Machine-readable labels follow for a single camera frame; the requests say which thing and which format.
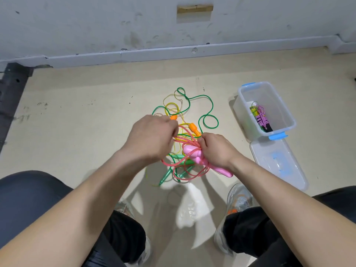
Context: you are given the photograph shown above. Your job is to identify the pile of colourful jump ropes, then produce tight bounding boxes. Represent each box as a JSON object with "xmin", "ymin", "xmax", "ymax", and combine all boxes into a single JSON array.
[{"xmin": 151, "ymin": 87, "xmax": 220, "ymax": 187}]

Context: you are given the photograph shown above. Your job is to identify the person's left forearm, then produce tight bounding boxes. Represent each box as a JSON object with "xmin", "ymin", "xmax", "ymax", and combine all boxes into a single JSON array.
[{"xmin": 0, "ymin": 148, "xmax": 146, "ymax": 267}]

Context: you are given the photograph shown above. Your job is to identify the person's left hand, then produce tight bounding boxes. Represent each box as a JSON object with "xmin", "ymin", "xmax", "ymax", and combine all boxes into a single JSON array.
[{"xmin": 121, "ymin": 114, "xmax": 180, "ymax": 165}]

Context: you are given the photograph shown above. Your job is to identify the pink rope with black-yellow handles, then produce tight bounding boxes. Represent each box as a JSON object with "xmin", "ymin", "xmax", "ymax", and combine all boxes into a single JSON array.
[{"xmin": 251, "ymin": 104, "xmax": 274, "ymax": 133}]

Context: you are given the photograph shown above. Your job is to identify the clear storage box blue latches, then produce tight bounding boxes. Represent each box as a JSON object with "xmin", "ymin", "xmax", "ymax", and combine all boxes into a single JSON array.
[{"xmin": 232, "ymin": 82, "xmax": 297, "ymax": 141}]

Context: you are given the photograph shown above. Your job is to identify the clear plastic box lid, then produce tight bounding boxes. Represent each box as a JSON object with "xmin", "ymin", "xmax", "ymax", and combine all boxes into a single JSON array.
[{"xmin": 249, "ymin": 136, "xmax": 309, "ymax": 192}]

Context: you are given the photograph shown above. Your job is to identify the grey left shoe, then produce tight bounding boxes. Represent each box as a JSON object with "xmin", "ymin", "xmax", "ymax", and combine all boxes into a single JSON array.
[{"xmin": 114, "ymin": 200, "xmax": 152, "ymax": 267}]

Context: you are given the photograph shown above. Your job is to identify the black metal rack frame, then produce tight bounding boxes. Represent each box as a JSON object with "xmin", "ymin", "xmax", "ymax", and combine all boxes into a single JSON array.
[{"xmin": 0, "ymin": 63, "xmax": 33, "ymax": 151}]

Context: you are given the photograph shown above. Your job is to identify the small wooden wall block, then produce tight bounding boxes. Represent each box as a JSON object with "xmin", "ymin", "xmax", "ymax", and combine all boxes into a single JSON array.
[{"xmin": 177, "ymin": 4, "xmax": 214, "ymax": 14}]

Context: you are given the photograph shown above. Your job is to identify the grey right shoe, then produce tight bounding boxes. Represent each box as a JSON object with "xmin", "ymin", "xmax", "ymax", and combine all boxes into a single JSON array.
[{"xmin": 214, "ymin": 183, "xmax": 254, "ymax": 255}]

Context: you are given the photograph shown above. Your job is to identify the pink skipping rope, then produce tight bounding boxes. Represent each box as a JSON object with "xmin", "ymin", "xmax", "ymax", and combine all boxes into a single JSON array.
[{"xmin": 161, "ymin": 133, "xmax": 234, "ymax": 185}]

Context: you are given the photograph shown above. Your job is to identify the grey shoe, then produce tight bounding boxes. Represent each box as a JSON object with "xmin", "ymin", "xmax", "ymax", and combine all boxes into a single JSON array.
[
  {"xmin": 114, "ymin": 200, "xmax": 152, "ymax": 267},
  {"xmin": 214, "ymin": 183, "xmax": 254, "ymax": 255}
]

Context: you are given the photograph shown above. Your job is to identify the person's right forearm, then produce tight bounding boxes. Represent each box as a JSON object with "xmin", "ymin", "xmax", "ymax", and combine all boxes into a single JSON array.
[{"xmin": 228, "ymin": 155, "xmax": 356, "ymax": 267}]

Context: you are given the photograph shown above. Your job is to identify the black shorts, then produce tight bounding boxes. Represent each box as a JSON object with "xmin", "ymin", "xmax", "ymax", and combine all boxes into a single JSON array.
[{"xmin": 0, "ymin": 171, "xmax": 356, "ymax": 267}]

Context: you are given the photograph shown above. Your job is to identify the person's right hand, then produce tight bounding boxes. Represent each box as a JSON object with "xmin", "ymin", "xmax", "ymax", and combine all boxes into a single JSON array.
[{"xmin": 197, "ymin": 132, "xmax": 244, "ymax": 171}]

